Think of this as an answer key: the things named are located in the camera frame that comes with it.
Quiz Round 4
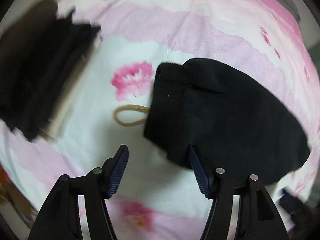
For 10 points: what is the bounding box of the pink floral bed sheet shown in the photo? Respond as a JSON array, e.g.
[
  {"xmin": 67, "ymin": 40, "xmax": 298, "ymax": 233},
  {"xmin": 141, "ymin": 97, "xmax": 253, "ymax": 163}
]
[{"xmin": 1, "ymin": 0, "xmax": 319, "ymax": 239}]

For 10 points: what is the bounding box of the tan drawstring cord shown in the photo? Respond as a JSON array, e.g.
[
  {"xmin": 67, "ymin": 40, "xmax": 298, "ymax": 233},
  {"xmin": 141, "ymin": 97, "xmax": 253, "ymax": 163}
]
[{"xmin": 114, "ymin": 104, "xmax": 150, "ymax": 127}]

